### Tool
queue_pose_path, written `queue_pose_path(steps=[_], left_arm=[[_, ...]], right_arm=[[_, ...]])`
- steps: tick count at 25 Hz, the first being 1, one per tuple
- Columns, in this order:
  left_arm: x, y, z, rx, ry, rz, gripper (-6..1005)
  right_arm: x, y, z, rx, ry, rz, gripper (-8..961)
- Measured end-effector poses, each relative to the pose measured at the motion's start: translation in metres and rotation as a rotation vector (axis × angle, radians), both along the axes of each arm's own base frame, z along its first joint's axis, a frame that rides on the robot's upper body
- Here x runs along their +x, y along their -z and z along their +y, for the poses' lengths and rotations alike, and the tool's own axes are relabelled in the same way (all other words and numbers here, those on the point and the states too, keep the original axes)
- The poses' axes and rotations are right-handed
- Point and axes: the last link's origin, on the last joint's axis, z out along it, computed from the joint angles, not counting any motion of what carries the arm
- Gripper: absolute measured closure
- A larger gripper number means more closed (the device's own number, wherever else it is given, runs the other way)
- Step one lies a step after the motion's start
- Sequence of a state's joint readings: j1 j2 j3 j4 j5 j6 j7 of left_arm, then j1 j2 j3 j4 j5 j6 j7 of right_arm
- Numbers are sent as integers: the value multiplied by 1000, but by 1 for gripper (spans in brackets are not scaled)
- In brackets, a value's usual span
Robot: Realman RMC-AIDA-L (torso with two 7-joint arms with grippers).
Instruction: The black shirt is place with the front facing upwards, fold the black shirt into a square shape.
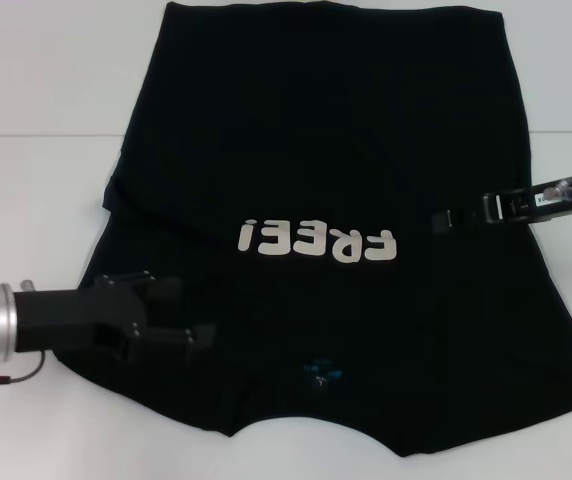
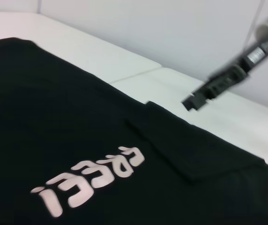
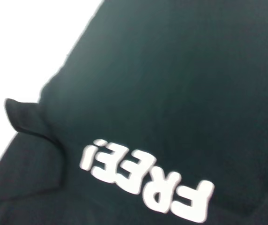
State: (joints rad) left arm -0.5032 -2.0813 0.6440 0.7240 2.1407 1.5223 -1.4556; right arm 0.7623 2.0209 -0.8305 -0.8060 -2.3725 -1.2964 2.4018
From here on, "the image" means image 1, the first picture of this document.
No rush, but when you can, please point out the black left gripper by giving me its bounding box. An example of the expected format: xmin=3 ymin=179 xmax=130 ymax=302
xmin=13 ymin=269 xmax=217 ymax=363

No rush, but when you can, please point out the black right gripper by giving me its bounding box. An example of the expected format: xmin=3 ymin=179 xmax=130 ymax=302
xmin=430 ymin=171 xmax=572 ymax=236

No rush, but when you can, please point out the black shirt with FREE print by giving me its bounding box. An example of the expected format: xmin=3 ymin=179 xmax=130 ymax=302
xmin=53 ymin=0 xmax=572 ymax=459

